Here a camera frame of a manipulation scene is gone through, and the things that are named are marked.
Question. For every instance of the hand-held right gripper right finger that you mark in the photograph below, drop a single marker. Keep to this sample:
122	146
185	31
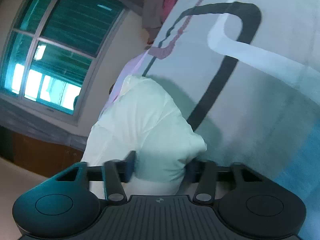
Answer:
192	172

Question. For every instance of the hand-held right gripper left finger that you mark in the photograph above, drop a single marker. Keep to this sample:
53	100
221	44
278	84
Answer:
130	167

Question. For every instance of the white quilted puffer jacket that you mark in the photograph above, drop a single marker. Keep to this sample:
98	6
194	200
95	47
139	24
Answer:
145	130

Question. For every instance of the pile of clothes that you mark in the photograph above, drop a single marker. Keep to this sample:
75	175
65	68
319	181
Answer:
162	7

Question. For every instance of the brown wooden wardrobe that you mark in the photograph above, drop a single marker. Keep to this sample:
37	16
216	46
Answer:
45	152

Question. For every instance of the bed with patterned sheet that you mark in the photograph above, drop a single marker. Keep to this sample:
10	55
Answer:
250	92

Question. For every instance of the window with teal blinds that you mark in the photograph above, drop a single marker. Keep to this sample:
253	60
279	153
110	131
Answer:
55	55

